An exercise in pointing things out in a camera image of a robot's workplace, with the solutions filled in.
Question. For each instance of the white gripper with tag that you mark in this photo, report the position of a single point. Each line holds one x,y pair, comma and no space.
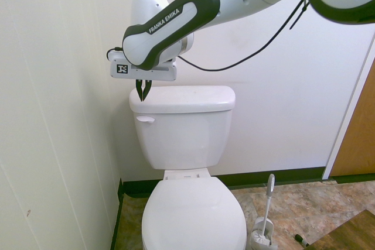
158,73

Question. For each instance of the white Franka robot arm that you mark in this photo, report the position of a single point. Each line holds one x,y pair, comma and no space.
211,1

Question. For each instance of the white flush lever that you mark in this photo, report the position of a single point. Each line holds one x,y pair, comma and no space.
144,119

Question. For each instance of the white toilet tank lid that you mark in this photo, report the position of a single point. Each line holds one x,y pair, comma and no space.
187,99

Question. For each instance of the white ceramic toilet body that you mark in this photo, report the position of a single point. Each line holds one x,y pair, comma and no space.
181,141

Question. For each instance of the white toilet seat lid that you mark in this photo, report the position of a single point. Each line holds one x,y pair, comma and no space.
193,215

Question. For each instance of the white toilet brush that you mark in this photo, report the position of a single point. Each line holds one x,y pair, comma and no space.
268,203

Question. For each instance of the white toilet brush holder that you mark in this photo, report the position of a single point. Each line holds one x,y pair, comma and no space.
259,242

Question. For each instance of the short black baseboard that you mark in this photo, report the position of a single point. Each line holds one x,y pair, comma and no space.
118,203

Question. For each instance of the long black baseboard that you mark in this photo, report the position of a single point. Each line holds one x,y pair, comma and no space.
263,178

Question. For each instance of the small black cylindrical object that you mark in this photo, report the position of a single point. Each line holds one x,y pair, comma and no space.
301,239

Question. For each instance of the brown wooden door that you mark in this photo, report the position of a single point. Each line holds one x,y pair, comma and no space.
357,133

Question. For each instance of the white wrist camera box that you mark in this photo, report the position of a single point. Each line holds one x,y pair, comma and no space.
115,56

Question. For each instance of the white door frame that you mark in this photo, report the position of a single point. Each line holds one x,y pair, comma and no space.
348,106

